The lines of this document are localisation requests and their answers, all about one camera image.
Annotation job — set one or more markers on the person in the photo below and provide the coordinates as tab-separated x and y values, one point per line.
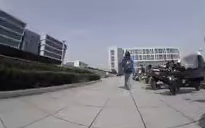
127	68

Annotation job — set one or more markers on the low pale building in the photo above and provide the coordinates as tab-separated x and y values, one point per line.
76	63

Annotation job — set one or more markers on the grey paved slab path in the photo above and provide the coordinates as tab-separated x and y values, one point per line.
100	106

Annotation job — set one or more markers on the white multi-storey building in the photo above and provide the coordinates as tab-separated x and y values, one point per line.
150	55

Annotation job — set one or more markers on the small striped glass building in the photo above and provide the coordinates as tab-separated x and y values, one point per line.
52	48

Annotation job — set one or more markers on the grey kerb beside hedge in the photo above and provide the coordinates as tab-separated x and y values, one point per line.
40	89

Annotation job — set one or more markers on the dark green hedge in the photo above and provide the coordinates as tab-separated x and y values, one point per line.
33	78

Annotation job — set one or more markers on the row of parked motorcycles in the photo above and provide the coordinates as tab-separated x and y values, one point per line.
176	73

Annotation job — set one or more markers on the dark grey block building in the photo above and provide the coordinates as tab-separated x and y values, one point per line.
30	42

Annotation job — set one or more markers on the grey glass striped building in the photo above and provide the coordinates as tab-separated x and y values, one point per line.
5	30

